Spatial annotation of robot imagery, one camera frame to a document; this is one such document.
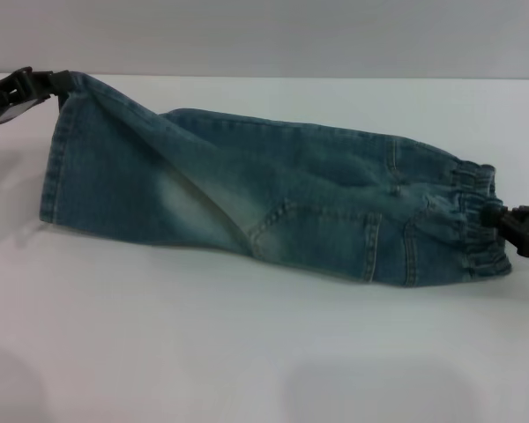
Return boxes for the blue denim shorts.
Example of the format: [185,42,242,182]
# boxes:
[38,72,513,286]

